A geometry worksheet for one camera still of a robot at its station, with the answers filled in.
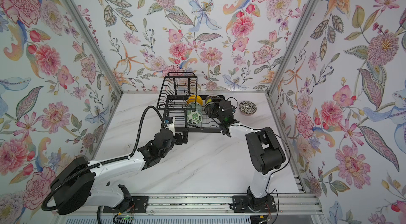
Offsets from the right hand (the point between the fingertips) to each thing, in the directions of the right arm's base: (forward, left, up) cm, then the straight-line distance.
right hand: (208, 98), depth 92 cm
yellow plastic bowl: (+12, +9, -12) cm, 19 cm away
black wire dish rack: (+13, +21, -12) cm, 27 cm away
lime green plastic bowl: (+8, 0, -10) cm, 13 cm away
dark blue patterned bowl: (-2, -1, -6) cm, 7 cm away
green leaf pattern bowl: (-2, +9, -16) cm, 18 cm away
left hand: (-19, +12, -4) cm, 23 cm away
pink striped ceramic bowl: (+12, -4, -9) cm, 15 cm away
